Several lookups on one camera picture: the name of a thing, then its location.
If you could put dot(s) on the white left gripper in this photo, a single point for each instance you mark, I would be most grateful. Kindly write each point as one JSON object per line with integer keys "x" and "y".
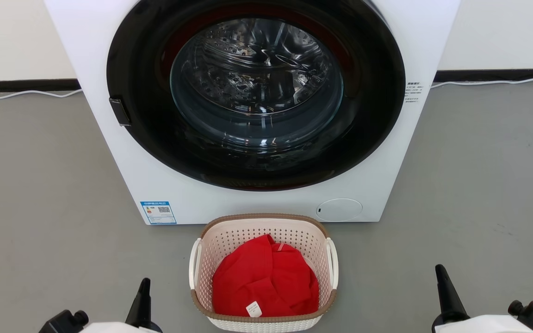
{"x": 109, "y": 328}

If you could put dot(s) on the small printed text sticker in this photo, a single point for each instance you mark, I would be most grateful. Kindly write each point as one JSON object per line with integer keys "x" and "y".
{"x": 415, "y": 94}

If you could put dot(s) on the black round washer door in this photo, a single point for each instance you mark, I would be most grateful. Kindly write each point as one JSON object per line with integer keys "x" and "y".
{"x": 144, "y": 125}

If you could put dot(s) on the white front-load washing machine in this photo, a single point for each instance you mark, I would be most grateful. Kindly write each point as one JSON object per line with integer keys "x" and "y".
{"x": 109, "y": 162}

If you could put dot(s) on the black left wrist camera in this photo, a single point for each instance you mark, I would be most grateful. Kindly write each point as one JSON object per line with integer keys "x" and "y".
{"x": 63, "y": 323}

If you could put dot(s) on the white brown-rimmed laundry basket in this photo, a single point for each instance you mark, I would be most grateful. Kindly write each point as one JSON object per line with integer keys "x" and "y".
{"x": 262, "y": 229}

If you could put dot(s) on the steel washer drum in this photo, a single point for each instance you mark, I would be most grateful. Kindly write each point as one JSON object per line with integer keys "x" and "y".
{"x": 255, "y": 69}

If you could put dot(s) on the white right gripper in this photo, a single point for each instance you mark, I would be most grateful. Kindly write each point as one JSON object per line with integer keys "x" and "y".
{"x": 484, "y": 325}

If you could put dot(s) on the white garment tag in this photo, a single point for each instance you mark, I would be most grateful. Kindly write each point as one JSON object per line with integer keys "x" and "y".
{"x": 254, "y": 309}

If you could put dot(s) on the round white filter cover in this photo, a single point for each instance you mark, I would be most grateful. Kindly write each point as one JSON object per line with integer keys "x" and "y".
{"x": 339, "y": 210}

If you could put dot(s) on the red garment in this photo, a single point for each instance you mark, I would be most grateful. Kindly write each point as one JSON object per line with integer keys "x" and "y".
{"x": 264, "y": 282}

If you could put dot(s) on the blue energy label sticker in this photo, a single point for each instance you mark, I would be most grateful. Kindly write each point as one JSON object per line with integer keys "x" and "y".
{"x": 158, "y": 212}

